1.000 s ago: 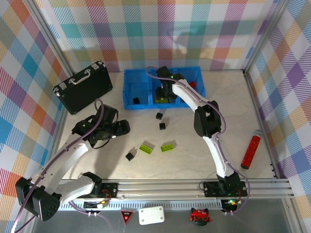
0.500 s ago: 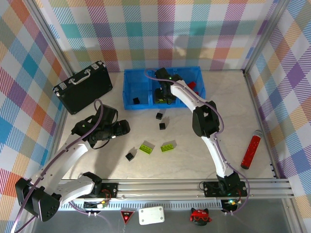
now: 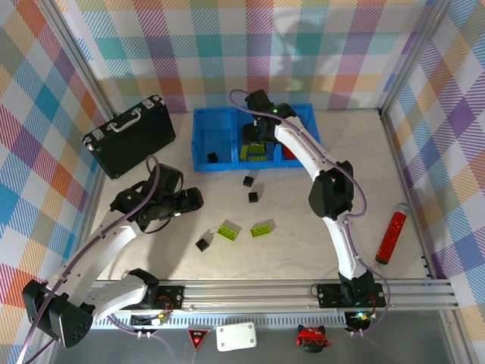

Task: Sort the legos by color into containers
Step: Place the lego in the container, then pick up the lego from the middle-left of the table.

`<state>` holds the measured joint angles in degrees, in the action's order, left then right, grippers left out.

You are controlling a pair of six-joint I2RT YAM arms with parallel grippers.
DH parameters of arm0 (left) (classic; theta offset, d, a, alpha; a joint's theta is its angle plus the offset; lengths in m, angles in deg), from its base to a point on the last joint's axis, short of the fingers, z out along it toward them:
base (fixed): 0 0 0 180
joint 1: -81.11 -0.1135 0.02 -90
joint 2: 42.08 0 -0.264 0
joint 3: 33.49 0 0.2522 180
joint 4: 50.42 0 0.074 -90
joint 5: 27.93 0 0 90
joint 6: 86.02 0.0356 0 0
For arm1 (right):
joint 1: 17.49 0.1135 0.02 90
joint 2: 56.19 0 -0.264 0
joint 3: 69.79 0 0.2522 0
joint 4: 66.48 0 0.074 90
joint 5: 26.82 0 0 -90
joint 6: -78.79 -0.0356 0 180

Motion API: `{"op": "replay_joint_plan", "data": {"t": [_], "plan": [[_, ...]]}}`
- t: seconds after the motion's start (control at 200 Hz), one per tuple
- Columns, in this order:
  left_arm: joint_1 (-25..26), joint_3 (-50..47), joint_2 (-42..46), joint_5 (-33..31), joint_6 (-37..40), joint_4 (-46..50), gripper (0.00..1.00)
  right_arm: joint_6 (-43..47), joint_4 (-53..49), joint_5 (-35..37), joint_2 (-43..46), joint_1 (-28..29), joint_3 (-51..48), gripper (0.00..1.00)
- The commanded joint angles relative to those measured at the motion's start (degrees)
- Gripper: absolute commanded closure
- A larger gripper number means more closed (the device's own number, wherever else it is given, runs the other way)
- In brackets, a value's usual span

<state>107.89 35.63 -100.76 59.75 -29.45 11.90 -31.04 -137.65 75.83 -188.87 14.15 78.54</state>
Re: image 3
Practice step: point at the black square lego brick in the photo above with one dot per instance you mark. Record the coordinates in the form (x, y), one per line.
(202, 244)
(212, 157)
(252, 197)
(248, 181)

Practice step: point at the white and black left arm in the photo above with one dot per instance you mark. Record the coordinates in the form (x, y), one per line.
(98, 250)

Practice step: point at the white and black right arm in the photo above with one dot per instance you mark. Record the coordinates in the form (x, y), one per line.
(299, 148)

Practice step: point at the blue three-compartment bin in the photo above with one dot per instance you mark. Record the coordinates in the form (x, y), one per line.
(212, 129)

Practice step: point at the red triangle button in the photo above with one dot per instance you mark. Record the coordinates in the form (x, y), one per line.
(198, 337)

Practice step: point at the white rectangular box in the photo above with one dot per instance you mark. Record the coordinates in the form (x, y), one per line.
(236, 337)

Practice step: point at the red glitter cylinder silver cap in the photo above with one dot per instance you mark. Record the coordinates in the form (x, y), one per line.
(392, 235)

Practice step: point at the black cat figure red glasses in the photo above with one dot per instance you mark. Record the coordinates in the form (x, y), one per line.
(312, 336)

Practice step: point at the grey metal shelf plate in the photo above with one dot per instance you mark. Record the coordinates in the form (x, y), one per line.
(398, 341)

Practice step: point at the aluminium table side rail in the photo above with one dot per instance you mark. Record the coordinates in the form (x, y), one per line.
(396, 159)
(94, 191)

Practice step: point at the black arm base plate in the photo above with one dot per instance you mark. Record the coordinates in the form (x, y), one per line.
(329, 295)
(172, 297)

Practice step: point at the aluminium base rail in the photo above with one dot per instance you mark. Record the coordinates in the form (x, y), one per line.
(246, 295)

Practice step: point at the aluminium frame post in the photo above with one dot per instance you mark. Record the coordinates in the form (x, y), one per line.
(413, 57)
(77, 57)

